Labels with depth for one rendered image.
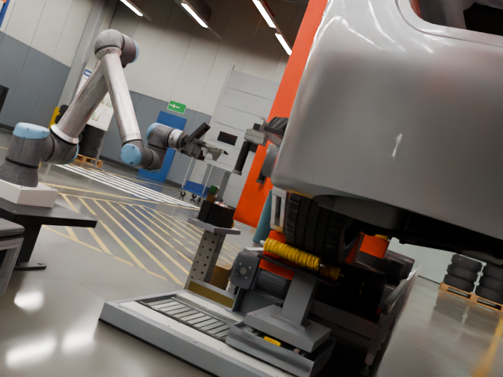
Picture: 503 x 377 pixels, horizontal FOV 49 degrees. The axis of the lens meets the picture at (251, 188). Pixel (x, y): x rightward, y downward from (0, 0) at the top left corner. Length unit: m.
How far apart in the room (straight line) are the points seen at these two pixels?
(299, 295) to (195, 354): 0.52
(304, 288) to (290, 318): 0.14
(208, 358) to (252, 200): 1.07
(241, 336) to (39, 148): 1.27
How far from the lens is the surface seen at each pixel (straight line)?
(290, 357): 2.22
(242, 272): 2.73
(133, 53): 2.73
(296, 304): 2.39
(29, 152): 2.71
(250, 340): 2.25
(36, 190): 2.72
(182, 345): 2.20
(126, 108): 2.45
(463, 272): 12.94
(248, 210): 2.94
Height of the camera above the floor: 0.71
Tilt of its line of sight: level
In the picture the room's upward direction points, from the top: 19 degrees clockwise
